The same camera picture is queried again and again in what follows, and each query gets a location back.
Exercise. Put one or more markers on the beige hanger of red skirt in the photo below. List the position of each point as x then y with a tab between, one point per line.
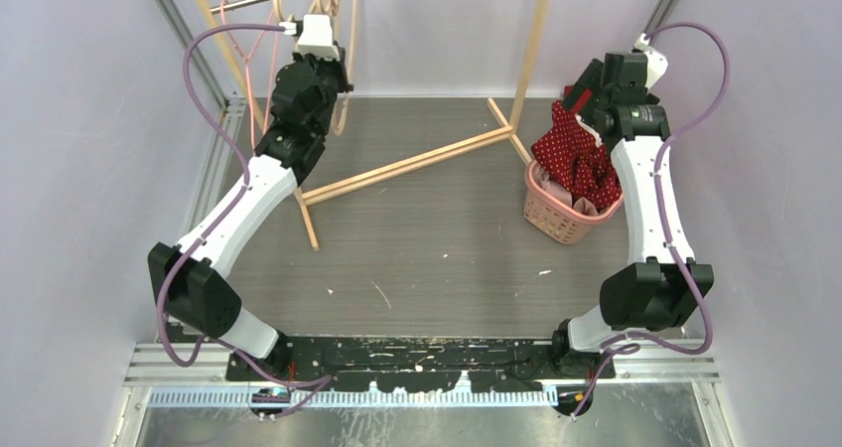
333	8

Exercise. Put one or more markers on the pink pleated skirt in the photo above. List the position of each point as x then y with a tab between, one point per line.
556	193

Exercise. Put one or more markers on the pink laundry basket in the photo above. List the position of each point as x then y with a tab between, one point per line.
561	222

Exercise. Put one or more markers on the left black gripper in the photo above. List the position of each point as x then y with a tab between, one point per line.
336	67

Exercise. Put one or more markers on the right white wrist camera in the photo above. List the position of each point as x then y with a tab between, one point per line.
651	52

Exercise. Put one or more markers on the wooden clothes rack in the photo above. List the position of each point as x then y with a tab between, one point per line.
508	125

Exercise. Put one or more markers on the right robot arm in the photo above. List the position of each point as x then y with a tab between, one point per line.
662	282

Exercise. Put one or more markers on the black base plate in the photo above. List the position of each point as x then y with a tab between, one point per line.
415	364

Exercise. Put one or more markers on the red polka dot skirt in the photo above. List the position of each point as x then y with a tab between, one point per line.
574	159

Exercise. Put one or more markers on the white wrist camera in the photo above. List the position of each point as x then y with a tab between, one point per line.
651	52
314	36

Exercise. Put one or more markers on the pink wire hanger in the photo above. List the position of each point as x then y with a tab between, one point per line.
257	83

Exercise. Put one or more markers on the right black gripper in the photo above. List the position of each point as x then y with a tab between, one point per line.
589	80

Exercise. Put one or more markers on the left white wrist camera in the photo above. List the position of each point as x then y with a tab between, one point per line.
314	36

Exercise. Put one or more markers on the metal corner rail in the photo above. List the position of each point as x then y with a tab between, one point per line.
664	0

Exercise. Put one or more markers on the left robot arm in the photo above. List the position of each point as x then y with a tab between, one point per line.
189	278

